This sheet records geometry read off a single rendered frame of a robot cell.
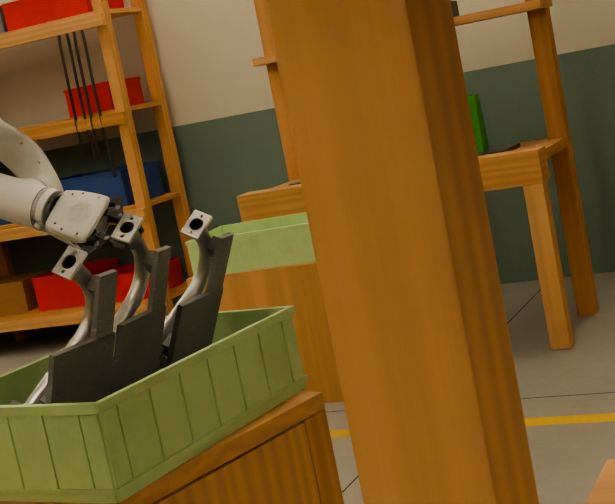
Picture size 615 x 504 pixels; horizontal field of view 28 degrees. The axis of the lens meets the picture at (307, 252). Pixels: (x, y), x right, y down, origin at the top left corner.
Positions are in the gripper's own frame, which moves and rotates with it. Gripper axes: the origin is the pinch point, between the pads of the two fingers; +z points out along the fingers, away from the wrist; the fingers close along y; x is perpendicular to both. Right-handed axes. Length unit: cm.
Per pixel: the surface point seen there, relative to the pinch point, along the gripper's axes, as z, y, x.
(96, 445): 17.1, -39.6, -3.9
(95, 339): 6.4, -22.1, -2.3
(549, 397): 36, 110, 270
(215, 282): 9.8, 5.1, 21.1
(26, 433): 2.5, -40.9, -0.5
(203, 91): -254, 297, 401
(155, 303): 6.5, -7.4, 10.1
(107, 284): 6.8, -14.2, -8.4
